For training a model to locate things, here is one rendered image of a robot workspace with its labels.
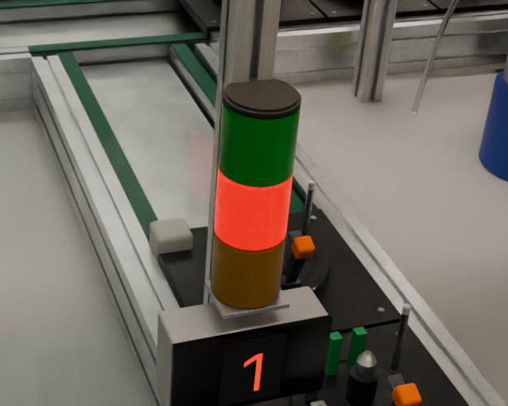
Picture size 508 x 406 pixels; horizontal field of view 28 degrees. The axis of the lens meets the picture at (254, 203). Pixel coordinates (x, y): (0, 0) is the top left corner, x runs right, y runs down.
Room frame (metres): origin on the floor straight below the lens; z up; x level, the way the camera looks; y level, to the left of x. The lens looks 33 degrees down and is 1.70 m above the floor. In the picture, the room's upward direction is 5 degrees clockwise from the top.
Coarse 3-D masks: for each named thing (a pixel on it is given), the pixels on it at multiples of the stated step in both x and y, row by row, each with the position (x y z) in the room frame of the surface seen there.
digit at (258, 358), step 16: (272, 336) 0.56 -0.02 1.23; (224, 352) 0.54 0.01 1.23; (240, 352) 0.55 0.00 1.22; (256, 352) 0.55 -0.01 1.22; (272, 352) 0.56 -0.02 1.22; (224, 368) 0.54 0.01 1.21; (240, 368) 0.55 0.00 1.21; (256, 368) 0.55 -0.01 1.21; (272, 368) 0.56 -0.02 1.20; (224, 384) 0.54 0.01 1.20; (240, 384) 0.55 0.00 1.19; (256, 384) 0.55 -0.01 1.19; (272, 384) 0.56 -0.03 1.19; (224, 400) 0.54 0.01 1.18; (240, 400) 0.55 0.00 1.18
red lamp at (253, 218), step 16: (224, 176) 0.56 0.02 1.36; (224, 192) 0.56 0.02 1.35; (240, 192) 0.55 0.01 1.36; (256, 192) 0.55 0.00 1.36; (272, 192) 0.55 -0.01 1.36; (288, 192) 0.57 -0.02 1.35; (224, 208) 0.56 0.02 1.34; (240, 208) 0.55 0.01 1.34; (256, 208) 0.55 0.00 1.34; (272, 208) 0.55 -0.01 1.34; (288, 208) 0.57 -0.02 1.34; (224, 224) 0.56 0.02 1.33; (240, 224) 0.55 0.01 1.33; (256, 224) 0.55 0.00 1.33; (272, 224) 0.56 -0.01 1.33; (224, 240) 0.56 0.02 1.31; (240, 240) 0.55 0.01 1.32; (256, 240) 0.55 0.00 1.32; (272, 240) 0.56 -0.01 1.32
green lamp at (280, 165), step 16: (224, 112) 0.57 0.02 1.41; (224, 128) 0.56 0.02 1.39; (240, 128) 0.55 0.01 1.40; (256, 128) 0.55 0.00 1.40; (272, 128) 0.55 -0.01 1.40; (288, 128) 0.56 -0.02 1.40; (224, 144) 0.56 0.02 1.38; (240, 144) 0.55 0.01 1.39; (256, 144) 0.55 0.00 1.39; (272, 144) 0.55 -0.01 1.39; (288, 144) 0.56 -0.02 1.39; (224, 160) 0.56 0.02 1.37; (240, 160) 0.55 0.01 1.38; (256, 160) 0.55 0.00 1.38; (272, 160) 0.55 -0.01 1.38; (288, 160) 0.56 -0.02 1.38; (240, 176) 0.55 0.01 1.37; (256, 176) 0.55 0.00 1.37; (272, 176) 0.55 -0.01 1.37; (288, 176) 0.56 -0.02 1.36
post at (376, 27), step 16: (368, 0) 1.71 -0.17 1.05; (384, 0) 1.70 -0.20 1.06; (368, 16) 1.72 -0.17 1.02; (384, 16) 1.71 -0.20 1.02; (368, 32) 1.70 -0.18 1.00; (384, 32) 1.70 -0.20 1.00; (368, 48) 1.69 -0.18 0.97; (384, 48) 1.70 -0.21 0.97; (368, 64) 1.69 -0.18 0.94; (384, 64) 1.70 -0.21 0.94; (368, 80) 1.69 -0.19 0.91; (384, 80) 1.71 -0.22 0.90; (368, 96) 1.69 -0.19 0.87
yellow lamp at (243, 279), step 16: (224, 256) 0.56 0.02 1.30; (240, 256) 0.55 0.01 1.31; (256, 256) 0.55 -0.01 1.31; (272, 256) 0.56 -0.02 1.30; (224, 272) 0.56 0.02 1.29; (240, 272) 0.55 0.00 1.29; (256, 272) 0.55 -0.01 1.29; (272, 272) 0.56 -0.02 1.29; (224, 288) 0.56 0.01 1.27; (240, 288) 0.55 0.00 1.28; (256, 288) 0.55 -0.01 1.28; (272, 288) 0.56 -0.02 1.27; (240, 304) 0.55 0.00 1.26; (256, 304) 0.55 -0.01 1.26
